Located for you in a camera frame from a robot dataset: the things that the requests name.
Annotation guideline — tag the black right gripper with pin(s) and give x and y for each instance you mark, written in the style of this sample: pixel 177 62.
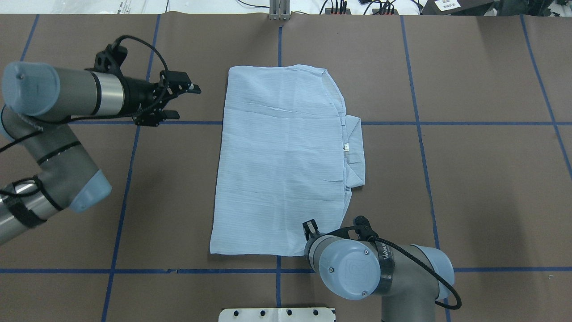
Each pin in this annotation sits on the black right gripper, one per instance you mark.
pixel 309 230

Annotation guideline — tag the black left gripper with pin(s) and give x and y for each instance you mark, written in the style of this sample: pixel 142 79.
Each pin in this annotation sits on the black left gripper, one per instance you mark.
pixel 137 95

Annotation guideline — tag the light blue button-up shirt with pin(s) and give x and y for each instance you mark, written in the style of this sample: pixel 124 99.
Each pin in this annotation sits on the light blue button-up shirt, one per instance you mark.
pixel 289 153

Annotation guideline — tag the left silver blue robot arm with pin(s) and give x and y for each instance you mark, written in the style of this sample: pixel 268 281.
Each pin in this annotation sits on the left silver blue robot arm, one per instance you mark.
pixel 40 102

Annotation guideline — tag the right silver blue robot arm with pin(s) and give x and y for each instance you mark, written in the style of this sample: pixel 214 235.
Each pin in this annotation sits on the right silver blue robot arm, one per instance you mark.
pixel 355 263

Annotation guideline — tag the black power strip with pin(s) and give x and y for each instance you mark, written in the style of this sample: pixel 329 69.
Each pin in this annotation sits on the black power strip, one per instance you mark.
pixel 375 8

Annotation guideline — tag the grey aluminium frame post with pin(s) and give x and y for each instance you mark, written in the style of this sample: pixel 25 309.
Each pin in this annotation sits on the grey aluminium frame post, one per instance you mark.
pixel 279 10

